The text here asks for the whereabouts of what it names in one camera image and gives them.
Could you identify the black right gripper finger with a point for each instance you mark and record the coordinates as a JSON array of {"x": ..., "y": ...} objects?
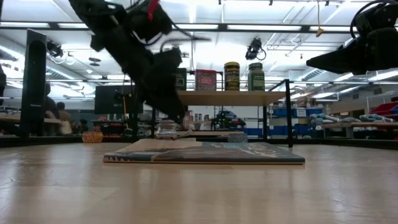
[{"x": 335, "y": 60}]

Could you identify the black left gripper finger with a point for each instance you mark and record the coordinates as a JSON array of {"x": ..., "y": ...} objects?
[
  {"x": 168, "y": 109},
  {"x": 183, "y": 105}
]

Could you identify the small clear glass jar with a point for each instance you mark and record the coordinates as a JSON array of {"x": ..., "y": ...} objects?
[{"x": 166, "y": 130}]

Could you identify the dark green spice tin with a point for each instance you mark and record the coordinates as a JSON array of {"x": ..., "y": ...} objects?
[{"x": 182, "y": 80}]

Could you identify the red-lid spice tin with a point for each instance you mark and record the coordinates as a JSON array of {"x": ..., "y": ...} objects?
[{"x": 205, "y": 81}]

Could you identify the yellow-lid spice jar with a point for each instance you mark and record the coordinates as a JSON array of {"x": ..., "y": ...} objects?
[{"x": 232, "y": 77}]

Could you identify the green-lid spice jar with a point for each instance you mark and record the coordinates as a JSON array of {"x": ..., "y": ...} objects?
[{"x": 256, "y": 79}]

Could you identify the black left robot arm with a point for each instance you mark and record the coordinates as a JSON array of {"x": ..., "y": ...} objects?
[{"x": 109, "y": 28}]

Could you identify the yellow hanging plug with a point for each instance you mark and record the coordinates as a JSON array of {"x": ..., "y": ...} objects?
[{"x": 319, "y": 31}]

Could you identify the Acadia national park picture board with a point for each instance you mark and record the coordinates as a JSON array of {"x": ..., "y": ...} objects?
[{"x": 202, "y": 154}]

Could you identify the red plastic bin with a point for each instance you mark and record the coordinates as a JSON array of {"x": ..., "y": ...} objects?
[{"x": 385, "y": 109}]

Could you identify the black monitor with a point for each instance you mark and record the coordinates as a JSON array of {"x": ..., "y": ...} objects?
[{"x": 105, "y": 99}]

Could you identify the red tag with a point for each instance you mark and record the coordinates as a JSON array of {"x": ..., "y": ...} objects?
[{"x": 153, "y": 9}]

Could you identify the wooden workbench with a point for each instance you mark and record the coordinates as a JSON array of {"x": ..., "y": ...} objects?
[
  {"x": 357, "y": 125},
  {"x": 9, "y": 118}
]

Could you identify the blue storage bin rack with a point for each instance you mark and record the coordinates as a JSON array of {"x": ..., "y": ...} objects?
[{"x": 280, "y": 112}]

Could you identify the person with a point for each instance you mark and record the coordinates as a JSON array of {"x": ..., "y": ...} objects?
[
  {"x": 64, "y": 119},
  {"x": 51, "y": 109}
]

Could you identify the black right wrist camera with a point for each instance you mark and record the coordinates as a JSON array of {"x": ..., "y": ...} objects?
[{"x": 376, "y": 18}]

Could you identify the wooden shelf with black frame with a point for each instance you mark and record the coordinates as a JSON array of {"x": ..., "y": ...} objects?
[{"x": 230, "y": 98}]

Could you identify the black overhead camera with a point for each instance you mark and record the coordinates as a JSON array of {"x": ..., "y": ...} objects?
[{"x": 253, "y": 48}]

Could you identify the black hanging camera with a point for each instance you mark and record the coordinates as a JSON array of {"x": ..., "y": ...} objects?
[{"x": 55, "y": 49}]

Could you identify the black upright post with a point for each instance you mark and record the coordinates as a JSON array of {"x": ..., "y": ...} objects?
[{"x": 33, "y": 87}]

